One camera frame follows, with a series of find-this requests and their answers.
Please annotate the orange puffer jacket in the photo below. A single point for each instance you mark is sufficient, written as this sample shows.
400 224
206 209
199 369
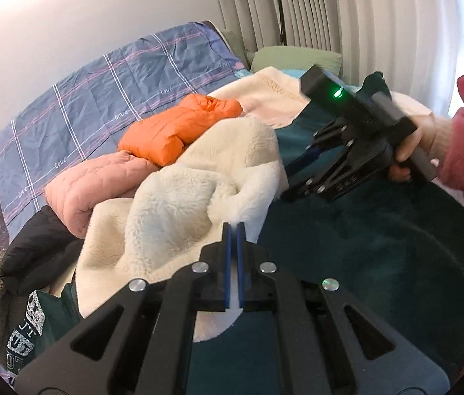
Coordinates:
178 125

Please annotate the blue plaid quilt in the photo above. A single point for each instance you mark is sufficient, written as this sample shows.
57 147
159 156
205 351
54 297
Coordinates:
112 86

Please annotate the person's right hand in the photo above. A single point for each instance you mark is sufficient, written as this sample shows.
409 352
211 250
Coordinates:
431 131

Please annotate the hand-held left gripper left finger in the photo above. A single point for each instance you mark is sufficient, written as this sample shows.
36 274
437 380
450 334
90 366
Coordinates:
227 263

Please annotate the white fleece jacket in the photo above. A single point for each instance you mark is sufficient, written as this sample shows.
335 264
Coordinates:
174 214

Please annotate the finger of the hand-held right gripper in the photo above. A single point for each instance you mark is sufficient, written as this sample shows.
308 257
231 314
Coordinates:
302 159
310 185

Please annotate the black jacket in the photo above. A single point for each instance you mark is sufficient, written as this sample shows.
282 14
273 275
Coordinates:
38 247

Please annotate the green pillow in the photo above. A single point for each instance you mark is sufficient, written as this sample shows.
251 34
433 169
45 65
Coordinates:
234 45
293 55

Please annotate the pink quilted jacket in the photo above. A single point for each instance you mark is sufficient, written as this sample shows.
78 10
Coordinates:
79 189

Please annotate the beige pleated curtain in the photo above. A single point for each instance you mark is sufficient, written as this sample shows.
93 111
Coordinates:
244 4
380 20

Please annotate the dark teal sweatshirt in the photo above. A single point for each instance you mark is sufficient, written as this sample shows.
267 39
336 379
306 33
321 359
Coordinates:
371 255

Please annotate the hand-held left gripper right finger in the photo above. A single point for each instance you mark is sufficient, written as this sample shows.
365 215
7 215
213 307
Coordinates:
240 263

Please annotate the green sweatshirt with white print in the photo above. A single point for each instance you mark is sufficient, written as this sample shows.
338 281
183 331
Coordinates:
38 321

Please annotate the cream pink lettered blanket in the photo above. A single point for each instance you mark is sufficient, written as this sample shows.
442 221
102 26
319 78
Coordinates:
269 90

